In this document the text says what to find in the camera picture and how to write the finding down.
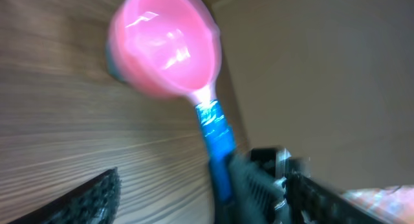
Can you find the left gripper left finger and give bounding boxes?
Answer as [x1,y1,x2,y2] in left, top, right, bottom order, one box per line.
[10,168,121,224]

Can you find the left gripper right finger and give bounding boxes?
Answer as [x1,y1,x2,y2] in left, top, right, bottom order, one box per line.
[284,173,386,224]

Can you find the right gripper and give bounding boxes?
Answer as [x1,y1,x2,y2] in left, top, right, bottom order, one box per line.
[228,148,303,224]

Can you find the pink scoop blue handle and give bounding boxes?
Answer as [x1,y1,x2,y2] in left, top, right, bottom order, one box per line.
[107,0,236,223]

